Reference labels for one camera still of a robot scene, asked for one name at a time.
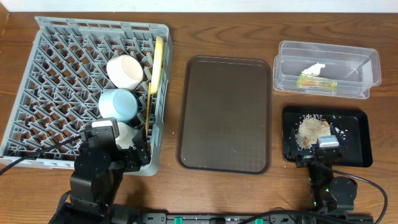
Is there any small white cup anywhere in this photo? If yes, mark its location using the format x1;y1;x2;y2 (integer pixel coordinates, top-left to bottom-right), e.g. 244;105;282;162
115;121;136;149

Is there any pile of rice waste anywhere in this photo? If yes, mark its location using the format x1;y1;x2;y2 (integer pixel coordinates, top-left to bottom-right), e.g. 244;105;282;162
295;114;333;151

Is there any light blue bowl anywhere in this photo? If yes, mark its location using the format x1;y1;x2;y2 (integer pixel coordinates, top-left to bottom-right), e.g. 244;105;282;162
98;88;138;123

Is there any wooden chopstick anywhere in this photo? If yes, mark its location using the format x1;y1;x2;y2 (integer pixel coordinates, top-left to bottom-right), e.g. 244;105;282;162
145;82;152;136

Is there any green snack wrapper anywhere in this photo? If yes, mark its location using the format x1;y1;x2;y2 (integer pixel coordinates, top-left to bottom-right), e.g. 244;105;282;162
296;74;337;91

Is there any white tissue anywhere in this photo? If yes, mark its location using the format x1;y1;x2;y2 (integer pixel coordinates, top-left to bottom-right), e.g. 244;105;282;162
302;63;326;77

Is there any yellow plate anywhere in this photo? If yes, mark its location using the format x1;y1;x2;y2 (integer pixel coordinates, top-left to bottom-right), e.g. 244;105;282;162
149;35;164;95

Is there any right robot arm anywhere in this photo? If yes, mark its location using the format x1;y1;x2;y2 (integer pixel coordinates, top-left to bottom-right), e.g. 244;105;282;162
288;127;358;218

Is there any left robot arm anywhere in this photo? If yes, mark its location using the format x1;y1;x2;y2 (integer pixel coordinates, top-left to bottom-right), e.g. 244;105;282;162
50;126;150;223

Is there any black waste tray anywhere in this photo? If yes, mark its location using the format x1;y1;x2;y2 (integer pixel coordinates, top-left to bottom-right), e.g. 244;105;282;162
282;106;373;167

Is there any brown serving tray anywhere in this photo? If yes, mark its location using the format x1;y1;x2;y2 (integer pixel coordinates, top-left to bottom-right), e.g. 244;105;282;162
176;55;272;175

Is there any clear plastic bin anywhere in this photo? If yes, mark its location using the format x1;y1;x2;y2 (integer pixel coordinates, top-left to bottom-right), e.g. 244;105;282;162
273;40;382;100

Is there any grey plastic dish rack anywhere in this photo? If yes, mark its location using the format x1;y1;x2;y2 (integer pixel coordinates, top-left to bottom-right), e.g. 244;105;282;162
1;17;174;176

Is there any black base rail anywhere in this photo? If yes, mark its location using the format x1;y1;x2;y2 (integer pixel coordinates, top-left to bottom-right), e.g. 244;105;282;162
108;212;374;224

